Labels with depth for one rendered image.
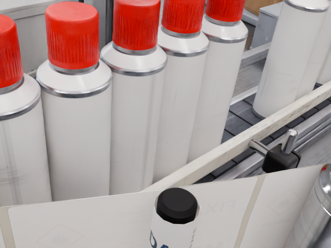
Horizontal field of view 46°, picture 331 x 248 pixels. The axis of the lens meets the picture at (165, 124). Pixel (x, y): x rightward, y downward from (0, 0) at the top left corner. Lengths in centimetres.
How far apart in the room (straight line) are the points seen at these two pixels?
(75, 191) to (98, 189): 2
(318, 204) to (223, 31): 21
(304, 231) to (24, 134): 17
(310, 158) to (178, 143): 27
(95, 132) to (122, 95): 4
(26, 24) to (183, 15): 37
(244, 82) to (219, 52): 37
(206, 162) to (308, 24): 20
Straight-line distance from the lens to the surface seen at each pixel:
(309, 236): 19
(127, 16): 27
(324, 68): 66
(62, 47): 25
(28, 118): 25
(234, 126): 52
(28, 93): 25
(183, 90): 33
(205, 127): 40
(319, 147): 62
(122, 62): 28
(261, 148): 45
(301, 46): 49
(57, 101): 26
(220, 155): 41
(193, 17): 32
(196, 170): 39
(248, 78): 74
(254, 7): 99
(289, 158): 43
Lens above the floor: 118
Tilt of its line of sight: 37 degrees down
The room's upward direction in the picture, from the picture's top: 7 degrees clockwise
